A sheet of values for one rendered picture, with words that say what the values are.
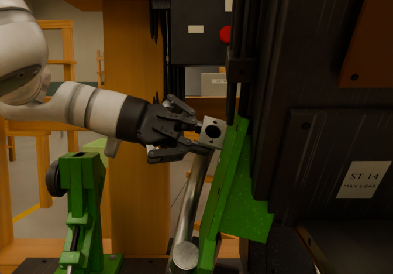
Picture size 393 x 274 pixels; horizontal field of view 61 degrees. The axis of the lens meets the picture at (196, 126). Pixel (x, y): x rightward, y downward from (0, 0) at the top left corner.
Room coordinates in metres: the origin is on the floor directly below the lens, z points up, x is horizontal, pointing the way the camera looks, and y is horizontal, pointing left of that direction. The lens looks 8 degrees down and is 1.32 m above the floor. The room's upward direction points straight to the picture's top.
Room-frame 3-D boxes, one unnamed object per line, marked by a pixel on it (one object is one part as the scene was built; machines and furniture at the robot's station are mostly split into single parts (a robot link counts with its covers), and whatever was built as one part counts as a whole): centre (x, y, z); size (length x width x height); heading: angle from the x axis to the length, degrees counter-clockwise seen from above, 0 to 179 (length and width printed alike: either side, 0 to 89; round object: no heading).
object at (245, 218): (0.48, -0.07, 1.17); 0.13 x 0.12 x 0.20; 90
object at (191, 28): (0.75, -0.03, 1.42); 0.17 x 0.12 x 0.15; 90
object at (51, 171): (0.67, 0.29, 1.12); 0.07 x 0.03 x 0.08; 0
